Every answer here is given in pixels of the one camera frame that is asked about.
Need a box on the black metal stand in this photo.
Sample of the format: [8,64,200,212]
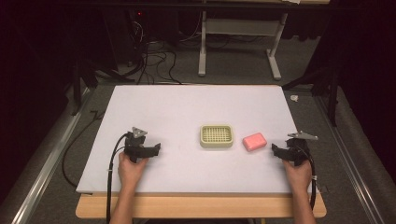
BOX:
[281,59,341,128]

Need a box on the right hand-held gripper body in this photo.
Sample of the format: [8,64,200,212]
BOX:
[285,130,319,167]

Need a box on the bundle of black floor cables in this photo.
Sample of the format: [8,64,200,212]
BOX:
[125,18,204,86]

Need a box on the person's right hand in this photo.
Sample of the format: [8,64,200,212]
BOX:
[281,158,313,196]

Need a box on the person's left hand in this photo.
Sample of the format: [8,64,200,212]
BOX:
[118,151,150,189]

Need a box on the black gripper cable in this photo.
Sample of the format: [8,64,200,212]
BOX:
[303,146,318,211]
[106,133,130,224]

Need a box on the aluminium rail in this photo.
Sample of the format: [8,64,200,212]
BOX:
[313,94,389,224]
[8,88,92,224]

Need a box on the pale green soap dish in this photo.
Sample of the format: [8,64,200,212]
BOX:
[199,124,234,149]

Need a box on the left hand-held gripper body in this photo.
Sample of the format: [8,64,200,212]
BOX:
[123,126,157,163]

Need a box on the wooden table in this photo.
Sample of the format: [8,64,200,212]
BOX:
[75,189,328,219]

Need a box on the white desk frame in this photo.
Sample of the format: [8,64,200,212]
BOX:
[197,0,290,81]

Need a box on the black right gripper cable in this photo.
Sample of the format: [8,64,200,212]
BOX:
[303,146,318,211]

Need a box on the white foam board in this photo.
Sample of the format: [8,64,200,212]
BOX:
[76,84,313,195]

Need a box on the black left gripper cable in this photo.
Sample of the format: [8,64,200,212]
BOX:
[106,133,130,224]

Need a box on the pink soap bar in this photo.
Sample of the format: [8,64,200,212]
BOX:
[242,132,268,153]

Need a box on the dark computer tower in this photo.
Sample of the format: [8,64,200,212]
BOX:
[122,7,153,64]

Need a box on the thin black floor cable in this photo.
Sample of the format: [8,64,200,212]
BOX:
[61,109,106,189]

